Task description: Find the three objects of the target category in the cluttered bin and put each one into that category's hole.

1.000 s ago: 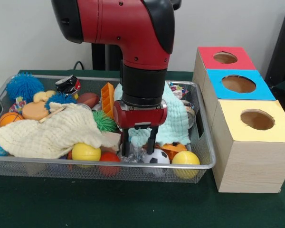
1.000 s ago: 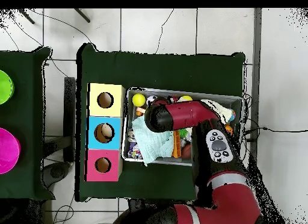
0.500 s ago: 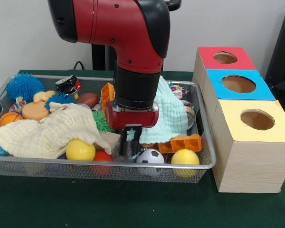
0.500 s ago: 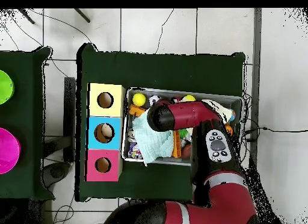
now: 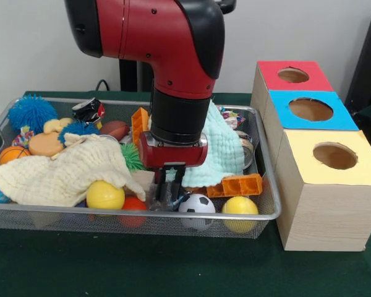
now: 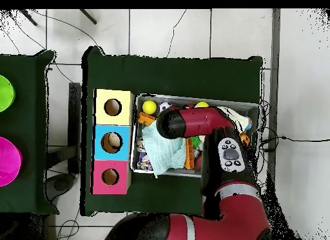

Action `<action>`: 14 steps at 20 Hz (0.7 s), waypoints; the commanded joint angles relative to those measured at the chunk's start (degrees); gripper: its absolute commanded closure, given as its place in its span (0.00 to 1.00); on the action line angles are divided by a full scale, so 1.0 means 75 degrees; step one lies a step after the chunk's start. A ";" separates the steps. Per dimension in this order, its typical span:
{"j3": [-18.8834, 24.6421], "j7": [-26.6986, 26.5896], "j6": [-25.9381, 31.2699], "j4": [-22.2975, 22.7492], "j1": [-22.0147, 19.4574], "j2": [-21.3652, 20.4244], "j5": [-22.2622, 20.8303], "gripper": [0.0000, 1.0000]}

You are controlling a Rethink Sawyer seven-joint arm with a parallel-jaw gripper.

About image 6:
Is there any mint green cloth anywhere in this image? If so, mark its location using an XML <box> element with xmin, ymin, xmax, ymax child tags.
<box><xmin>141</xmin><ymin>120</ymin><xmax>187</xmax><ymax>178</ymax></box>

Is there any green plate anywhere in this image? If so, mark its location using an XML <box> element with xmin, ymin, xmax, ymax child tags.
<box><xmin>0</xmin><ymin>74</ymin><xmax>16</xmax><ymax>114</ymax></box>

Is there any black tripod leg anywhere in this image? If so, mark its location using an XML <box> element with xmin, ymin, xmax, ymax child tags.
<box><xmin>19</xmin><ymin>8</ymin><xmax>39</xmax><ymax>26</ymax></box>
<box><xmin>78</xmin><ymin>8</ymin><xmax>98</xmax><ymax>25</ymax></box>

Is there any colourful candy packet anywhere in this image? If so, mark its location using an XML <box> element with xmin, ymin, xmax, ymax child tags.
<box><xmin>136</xmin><ymin>150</ymin><xmax>154</xmax><ymax>171</ymax></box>

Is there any silver mesh bin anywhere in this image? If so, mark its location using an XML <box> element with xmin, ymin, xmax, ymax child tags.
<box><xmin>130</xmin><ymin>93</ymin><xmax>261</xmax><ymax>179</ymax></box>

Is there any grey floor cable duct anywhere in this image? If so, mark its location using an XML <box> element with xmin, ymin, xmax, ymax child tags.
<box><xmin>267</xmin><ymin>8</ymin><xmax>281</xmax><ymax>174</ymax></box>

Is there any orange toy brick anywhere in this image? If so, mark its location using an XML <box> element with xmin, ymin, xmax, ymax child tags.
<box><xmin>137</xmin><ymin>111</ymin><xmax>156</xmax><ymax>126</ymax></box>

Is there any cream cloth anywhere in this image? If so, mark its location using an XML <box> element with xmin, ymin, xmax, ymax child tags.
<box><xmin>217</xmin><ymin>106</ymin><xmax>252</xmax><ymax>134</ymax></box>

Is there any magenta plate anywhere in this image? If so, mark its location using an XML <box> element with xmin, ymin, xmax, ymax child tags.
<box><xmin>0</xmin><ymin>136</ymin><xmax>23</xmax><ymax>188</ymax></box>

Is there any orange plastic tray block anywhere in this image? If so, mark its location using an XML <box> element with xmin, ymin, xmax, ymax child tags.
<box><xmin>184</xmin><ymin>137</ymin><xmax>195</xmax><ymax>170</ymax></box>

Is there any black power cable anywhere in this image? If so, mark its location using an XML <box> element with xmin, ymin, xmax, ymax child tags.
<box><xmin>260</xmin><ymin>135</ymin><xmax>330</xmax><ymax>146</ymax></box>

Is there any dark green tablecloth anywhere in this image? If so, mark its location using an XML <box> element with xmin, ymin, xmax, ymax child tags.
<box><xmin>0</xmin><ymin>49</ymin><xmax>60</xmax><ymax>216</ymax></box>
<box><xmin>80</xmin><ymin>45</ymin><xmax>264</xmax><ymax>217</ymax></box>

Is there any green spiky ball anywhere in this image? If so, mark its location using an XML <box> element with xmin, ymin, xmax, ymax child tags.
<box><xmin>189</xmin><ymin>136</ymin><xmax>203</xmax><ymax>149</ymax></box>

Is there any wooden three-hole box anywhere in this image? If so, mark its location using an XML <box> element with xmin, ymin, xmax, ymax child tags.
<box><xmin>90</xmin><ymin>88</ymin><xmax>135</xmax><ymax>195</ymax></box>

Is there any orange toy basketball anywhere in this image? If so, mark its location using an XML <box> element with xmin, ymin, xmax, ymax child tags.
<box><xmin>239</xmin><ymin>132</ymin><xmax>251</xmax><ymax>147</ymax></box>

